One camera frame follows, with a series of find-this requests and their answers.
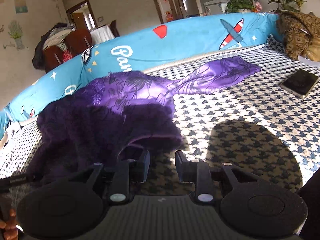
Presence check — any brown wooden chair left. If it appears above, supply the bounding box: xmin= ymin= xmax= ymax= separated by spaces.
xmin=43 ymin=46 xmax=63 ymax=73

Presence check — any person's left hand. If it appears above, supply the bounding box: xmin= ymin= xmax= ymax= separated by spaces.
xmin=1 ymin=209 xmax=18 ymax=240

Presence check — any purple floral red-lined garment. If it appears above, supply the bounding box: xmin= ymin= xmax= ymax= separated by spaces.
xmin=26 ymin=56 xmax=260 ymax=181

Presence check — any brown wooden chair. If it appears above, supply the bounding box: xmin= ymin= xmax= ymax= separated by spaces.
xmin=64 ymin=29 xmax=92 ymax=56
xmin=43 ymin=46 xmax=63 ymax=73

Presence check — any brown wooden chair right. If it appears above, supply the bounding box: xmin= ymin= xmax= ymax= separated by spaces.
xmin=64 ymin=29 xmax=92 ymax=56

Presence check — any black smartphone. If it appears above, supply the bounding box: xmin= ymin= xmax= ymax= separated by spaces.
xmin=280 ymin=69 xmax=319 ymax=99

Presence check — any blue cartoon print sofa backrest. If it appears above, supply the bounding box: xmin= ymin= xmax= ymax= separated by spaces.
xmin=1 ymin=13 xmax=283 ymax=132

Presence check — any small leafy plant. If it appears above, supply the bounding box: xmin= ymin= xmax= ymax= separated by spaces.
xmin=268 ymin=0 xmax=307 ymax=13

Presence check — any white chest freezer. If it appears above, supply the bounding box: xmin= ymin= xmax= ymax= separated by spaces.
xmin=204 ymin=0 xmax=230 ymax=15

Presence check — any white clothed dining table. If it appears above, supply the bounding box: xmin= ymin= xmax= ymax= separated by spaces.
xmin=90 ymin=25 xmax=115 ymax=45

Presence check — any houndstooth sofa seat cover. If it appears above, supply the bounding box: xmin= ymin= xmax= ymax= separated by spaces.
xmin=0 ymin=33 xmax=320 ymax=205

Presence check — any brown patterned garment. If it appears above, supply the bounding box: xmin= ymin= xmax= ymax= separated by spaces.
xmin=277 ymin=11 xmax=319 ymax=62

